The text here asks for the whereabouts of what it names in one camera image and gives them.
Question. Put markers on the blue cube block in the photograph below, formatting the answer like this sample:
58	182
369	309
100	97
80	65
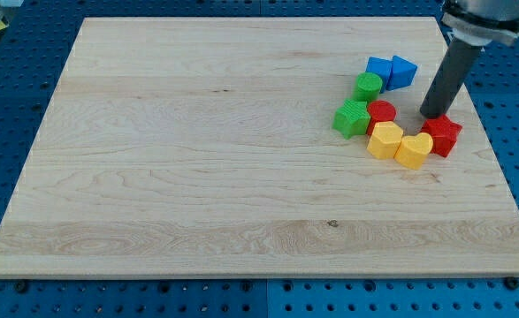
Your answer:
382	67

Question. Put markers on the red star block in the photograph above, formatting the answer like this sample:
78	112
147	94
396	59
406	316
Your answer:
444	133

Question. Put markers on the blue triangle block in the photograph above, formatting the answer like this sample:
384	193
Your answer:
402	73

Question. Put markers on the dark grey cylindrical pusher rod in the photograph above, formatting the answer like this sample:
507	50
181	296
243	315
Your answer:
454	68

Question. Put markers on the green star block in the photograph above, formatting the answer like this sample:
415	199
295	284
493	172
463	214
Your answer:
351	119

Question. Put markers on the large wooden board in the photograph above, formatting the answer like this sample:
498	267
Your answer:
203	148

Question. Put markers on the green cylinder block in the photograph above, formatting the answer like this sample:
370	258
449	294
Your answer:
367	87

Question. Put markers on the yellow hexagon block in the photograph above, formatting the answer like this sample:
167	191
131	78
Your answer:
385	140

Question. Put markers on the yellow heart block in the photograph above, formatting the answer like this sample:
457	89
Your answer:
413	150

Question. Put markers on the red cylinder block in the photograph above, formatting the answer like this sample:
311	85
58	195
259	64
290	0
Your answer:
380	111

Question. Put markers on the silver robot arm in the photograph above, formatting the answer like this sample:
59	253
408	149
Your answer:
475	24

